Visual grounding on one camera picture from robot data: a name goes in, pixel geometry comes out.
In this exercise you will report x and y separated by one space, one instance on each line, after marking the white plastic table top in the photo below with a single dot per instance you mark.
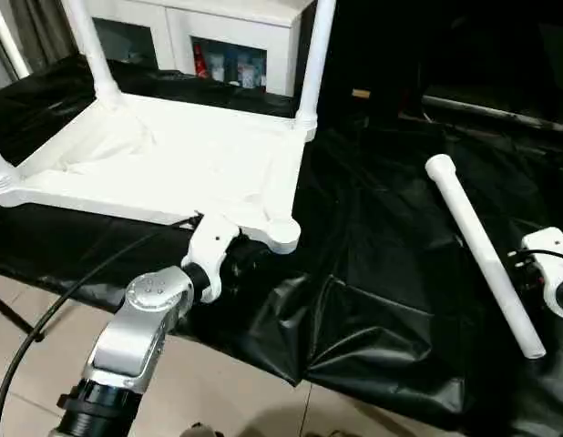
172 159

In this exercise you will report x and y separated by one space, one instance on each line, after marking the small tan tape piece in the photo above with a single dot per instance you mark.
360 93

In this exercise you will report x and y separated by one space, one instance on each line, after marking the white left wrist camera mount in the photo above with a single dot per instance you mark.
211 241

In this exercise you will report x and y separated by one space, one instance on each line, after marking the black plastic mat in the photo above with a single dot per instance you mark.
377 227

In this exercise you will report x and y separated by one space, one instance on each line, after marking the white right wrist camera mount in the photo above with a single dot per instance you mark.
550 239

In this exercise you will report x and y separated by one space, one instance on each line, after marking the black stand leg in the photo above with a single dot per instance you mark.
13 314

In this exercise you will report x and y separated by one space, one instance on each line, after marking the red bottle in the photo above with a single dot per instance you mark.
199 59

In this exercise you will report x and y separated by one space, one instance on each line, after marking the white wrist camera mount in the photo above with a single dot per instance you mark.
211 241
550 239

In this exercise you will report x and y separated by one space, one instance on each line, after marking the long dark metal rod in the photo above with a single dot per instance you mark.
491 111

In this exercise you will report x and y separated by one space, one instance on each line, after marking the white cabinet with glass doors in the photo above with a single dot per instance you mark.
172 18

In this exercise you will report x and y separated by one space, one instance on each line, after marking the grey robot body part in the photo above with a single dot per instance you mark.
204 430

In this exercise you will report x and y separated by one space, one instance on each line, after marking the white window frame post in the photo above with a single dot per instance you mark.
8 43

